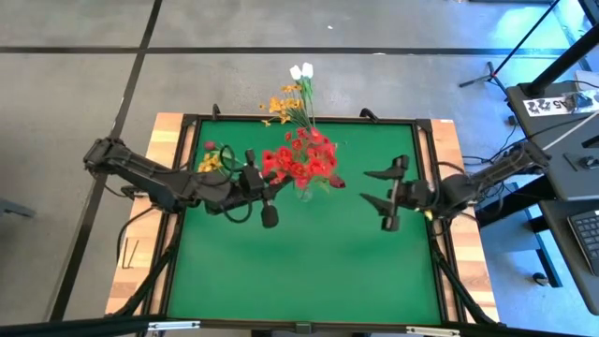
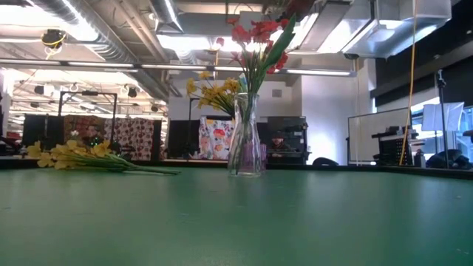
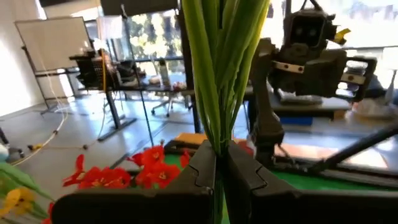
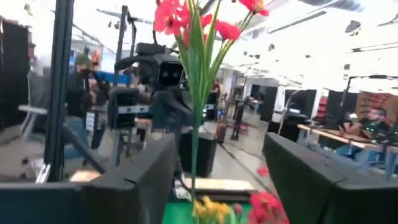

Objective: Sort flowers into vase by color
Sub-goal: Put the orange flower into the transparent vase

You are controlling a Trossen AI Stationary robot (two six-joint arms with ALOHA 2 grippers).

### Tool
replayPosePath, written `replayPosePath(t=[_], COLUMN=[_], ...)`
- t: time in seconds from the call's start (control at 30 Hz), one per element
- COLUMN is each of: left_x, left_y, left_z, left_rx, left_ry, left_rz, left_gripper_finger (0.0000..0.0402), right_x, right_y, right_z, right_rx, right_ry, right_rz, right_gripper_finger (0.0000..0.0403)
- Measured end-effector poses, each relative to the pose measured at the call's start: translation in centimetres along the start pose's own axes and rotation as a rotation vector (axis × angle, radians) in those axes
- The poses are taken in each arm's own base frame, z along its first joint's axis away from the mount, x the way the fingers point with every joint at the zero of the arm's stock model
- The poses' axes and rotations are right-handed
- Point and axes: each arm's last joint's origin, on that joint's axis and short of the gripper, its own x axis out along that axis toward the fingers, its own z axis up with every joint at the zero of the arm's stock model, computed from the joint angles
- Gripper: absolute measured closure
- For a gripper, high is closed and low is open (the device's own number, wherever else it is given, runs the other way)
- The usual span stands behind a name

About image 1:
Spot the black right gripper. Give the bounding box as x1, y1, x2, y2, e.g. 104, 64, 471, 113
358, 155, 441, 233

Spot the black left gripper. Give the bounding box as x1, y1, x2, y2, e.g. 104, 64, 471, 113
200, 147, 295, 230

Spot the red artificial flower bunch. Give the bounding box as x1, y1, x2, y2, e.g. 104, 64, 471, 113
284, 125, 339, 188
260, 147, 310, 188

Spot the white artificial tulip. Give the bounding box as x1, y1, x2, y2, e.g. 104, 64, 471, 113
301, 62, 317, 130
288, 65, 314, 130

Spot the green table mat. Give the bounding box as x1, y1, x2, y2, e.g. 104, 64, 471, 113
166, 119, 444, 327

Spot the thin black tripod stand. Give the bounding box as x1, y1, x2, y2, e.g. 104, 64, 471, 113
458, 0, 562, 97

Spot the black desk base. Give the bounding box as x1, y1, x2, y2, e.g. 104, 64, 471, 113
475, 175, 563, 288

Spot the white printed paper label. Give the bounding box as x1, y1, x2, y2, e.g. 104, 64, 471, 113
522, 95, 581, 118

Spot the dark grey desk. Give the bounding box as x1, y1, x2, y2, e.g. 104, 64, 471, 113
504, 80, 599, 202
540, 198, 599, 315

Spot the black keyboard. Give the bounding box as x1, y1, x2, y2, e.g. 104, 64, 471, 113
566, 209, 599, 277

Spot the thick black pole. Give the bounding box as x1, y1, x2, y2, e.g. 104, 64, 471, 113
522, 22, 599, 98

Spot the white box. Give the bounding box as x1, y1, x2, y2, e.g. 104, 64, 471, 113
574, 69, 599, 93

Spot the grey furniture leg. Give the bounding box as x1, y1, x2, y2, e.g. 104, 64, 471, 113
0, 198, 37, 219

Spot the black metal table frame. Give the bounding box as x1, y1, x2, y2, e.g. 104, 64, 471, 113
107, 103, 502, 336

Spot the silver metal bracket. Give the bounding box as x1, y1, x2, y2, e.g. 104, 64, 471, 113
147, 320, 201, 332
405, 326, 460, 337

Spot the white cable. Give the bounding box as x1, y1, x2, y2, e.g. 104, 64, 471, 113
537, 110, 599, 154

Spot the black frame beam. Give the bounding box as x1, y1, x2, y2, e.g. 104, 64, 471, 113
0, 314, 599, 337

